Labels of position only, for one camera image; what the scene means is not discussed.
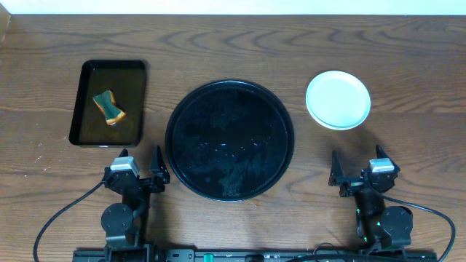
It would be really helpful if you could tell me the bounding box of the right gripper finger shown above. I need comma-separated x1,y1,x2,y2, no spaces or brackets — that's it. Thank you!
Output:
376,145,400,172
328,151,345,186

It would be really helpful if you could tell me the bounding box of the yellow plate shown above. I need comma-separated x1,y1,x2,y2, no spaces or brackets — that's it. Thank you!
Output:
324,126,357,131

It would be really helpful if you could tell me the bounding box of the green and orange sponge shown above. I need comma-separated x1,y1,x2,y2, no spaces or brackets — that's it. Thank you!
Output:
92,90,127,126

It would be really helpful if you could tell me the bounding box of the light blue plate top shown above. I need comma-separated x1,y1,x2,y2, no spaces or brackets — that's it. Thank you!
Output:
306,98,371,127

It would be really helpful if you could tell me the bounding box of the light blue plate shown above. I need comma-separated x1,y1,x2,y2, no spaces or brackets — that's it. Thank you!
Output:
306,98,371,127
305,70,372,129

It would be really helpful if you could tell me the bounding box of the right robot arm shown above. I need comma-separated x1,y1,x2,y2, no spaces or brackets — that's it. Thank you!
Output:
328,146,413,255

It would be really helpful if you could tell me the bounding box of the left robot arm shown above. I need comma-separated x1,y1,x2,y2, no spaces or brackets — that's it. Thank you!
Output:
101,146,170,261

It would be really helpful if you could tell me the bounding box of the black rectangular water tray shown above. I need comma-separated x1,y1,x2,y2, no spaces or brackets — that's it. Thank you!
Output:
68,60,147,147

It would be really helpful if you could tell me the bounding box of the round black serving tray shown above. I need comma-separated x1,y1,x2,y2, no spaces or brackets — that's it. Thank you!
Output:
165,79,295,202

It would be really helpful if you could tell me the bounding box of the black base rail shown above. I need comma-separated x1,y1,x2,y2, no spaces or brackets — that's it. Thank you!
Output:
72,249,437,262

